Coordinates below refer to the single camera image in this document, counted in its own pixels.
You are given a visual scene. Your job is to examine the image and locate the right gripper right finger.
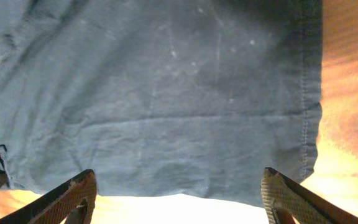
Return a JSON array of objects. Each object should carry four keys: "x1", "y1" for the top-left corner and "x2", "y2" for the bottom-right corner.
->
[{"x1": 261, "y1": 167, "x2": 358, "y2": 224}]

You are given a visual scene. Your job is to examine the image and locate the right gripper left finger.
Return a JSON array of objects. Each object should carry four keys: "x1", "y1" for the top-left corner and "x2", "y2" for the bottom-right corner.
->
[{"x1": 0, "y1": 169, "x2": 97, "y2": 224}]

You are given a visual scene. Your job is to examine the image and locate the navy blue shorts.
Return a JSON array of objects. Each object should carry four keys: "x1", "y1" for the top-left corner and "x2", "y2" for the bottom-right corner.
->
[{"x1": 0, "y1": 0, "x2": 323, "y2": 207}]

